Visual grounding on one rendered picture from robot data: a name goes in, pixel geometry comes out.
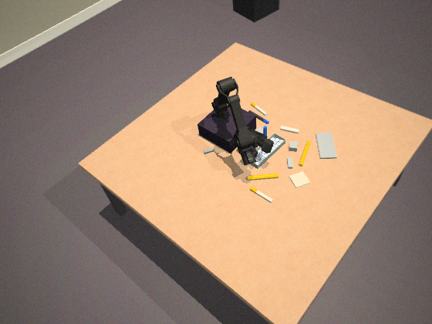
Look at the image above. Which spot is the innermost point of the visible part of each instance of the cream flat square slab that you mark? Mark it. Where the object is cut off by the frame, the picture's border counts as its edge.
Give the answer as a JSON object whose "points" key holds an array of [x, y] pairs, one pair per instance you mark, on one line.
{"points": [[299, 179]]}

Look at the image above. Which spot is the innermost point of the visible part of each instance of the keyboard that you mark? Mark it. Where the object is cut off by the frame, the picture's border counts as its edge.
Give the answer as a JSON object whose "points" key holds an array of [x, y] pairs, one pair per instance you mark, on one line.
{"points": [[262, 156]]}

